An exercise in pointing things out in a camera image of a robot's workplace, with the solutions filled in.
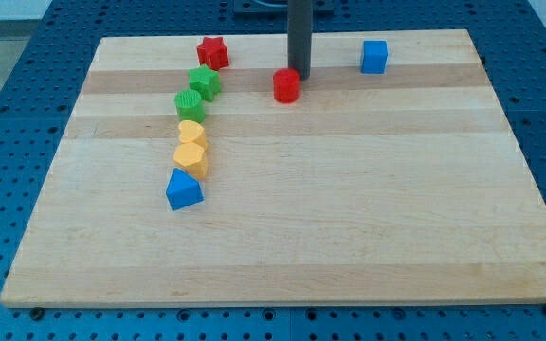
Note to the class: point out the red cylinder block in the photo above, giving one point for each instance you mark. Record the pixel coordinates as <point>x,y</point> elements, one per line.
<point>286,85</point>

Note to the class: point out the yellow hexagon block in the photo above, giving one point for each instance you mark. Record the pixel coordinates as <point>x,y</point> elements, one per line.
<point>192,159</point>

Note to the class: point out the yellow heart block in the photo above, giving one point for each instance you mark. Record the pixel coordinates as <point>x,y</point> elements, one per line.
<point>192,132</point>

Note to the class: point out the blue triangle block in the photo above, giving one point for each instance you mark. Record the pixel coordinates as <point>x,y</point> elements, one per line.
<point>183,190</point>

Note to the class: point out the green cylinder block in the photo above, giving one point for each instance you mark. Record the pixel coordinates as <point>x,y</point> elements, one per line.
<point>188,104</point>

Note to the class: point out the green star block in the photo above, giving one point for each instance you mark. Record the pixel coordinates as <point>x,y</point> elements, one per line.
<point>205,81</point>

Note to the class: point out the light wooden board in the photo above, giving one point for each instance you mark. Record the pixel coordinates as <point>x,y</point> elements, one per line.
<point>406,188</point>

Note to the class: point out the red star block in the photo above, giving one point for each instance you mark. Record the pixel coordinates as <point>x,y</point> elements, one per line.
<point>213,52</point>

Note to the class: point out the blue cube block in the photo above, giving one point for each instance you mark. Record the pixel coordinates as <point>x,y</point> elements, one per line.
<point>374,57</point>

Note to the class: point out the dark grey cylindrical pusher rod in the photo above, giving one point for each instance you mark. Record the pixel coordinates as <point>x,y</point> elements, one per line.
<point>299,36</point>

